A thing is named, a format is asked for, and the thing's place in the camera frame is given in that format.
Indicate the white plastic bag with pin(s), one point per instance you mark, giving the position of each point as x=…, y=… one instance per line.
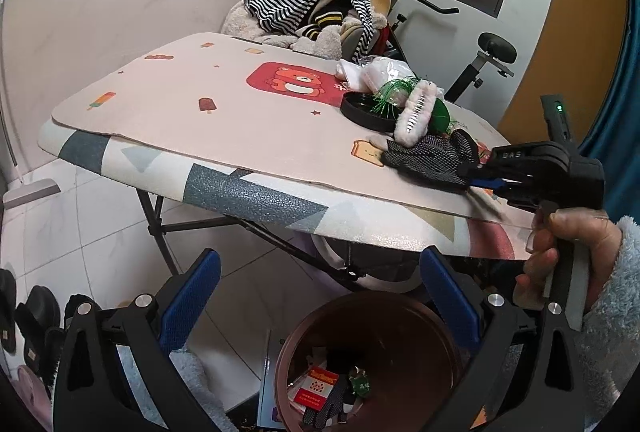
x=360, y=72

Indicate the black dotted glove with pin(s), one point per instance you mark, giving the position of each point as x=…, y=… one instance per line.
x=425, y=157
x=325, y=407

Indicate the green tinsel ornament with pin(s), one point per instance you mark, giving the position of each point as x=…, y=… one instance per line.
x=440, y=114

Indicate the patterned folding table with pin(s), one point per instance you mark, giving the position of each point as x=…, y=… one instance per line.
x=240, y=192

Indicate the orange wooden panel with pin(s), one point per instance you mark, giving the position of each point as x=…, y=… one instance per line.
x=575, y=37

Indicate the black exercise bike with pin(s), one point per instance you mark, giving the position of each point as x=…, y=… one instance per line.
x=497, y=47

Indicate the white flat board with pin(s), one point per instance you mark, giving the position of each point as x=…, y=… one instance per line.
x=30, y=192

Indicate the cartoon printed table mat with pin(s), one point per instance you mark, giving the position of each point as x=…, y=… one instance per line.
x=200, y=77

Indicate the red white packet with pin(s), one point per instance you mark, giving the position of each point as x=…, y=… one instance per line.
x=315, y=392

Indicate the black yellow striped jacket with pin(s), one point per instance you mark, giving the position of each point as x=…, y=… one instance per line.
x=320, y=19

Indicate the pink fluffy hair clip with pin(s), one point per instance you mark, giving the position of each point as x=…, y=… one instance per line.
x=412, y=122

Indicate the red cloth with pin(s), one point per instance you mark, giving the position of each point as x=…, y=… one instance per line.
x=382, y=39

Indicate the person's right forearm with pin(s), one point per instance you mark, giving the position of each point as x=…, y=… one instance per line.
x=615, y=312

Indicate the black slipper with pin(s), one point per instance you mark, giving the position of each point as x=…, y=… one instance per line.
x=6, y=312
x=70, y=312
x=37, y=317

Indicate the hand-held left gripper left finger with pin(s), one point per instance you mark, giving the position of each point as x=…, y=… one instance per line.
x=192, y=297

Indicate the black white striped shirt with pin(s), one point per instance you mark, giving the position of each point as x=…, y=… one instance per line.
x=285, y=2

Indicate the black round lid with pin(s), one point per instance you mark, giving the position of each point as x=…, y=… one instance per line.
x=360, y=109

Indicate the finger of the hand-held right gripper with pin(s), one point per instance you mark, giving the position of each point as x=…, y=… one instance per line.
x=492, y=184
x=480, y=168

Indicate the person's right hand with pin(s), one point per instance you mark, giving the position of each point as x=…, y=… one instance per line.
x=537, y=267

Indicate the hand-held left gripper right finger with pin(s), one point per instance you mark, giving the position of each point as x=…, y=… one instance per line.
x=450, y=297

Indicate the blue curtain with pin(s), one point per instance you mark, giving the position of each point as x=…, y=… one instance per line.
x=620, y=122

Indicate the pink slipper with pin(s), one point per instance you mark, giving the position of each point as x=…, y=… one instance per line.
x=27, y=392

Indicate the white fluffy garment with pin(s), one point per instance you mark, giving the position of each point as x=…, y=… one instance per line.
x=240, y=24

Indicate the brown plastic bin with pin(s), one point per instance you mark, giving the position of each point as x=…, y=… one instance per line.
x=400, y=337

